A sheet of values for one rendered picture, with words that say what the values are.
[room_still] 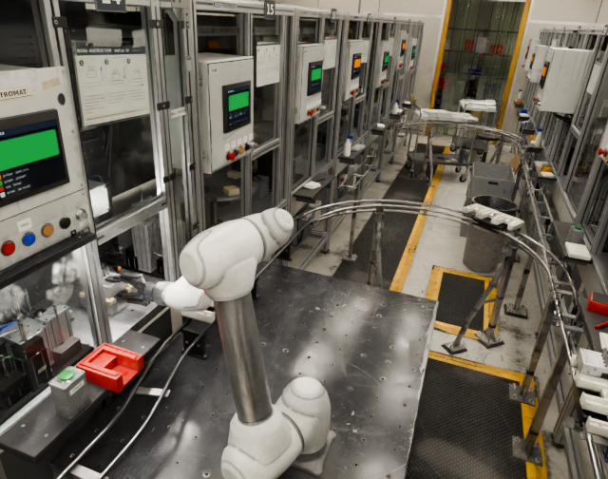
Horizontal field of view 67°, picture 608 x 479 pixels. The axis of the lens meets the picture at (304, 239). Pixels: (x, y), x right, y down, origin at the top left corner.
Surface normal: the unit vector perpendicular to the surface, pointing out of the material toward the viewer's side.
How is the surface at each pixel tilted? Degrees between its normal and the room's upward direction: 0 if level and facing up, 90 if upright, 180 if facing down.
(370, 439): 0
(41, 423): 0
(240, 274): 81
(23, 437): 0
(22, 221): 90
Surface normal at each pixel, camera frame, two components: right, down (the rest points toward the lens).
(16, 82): 0.93, 0.20
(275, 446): 0.68, 0.06
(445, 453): 0.05, -0.90
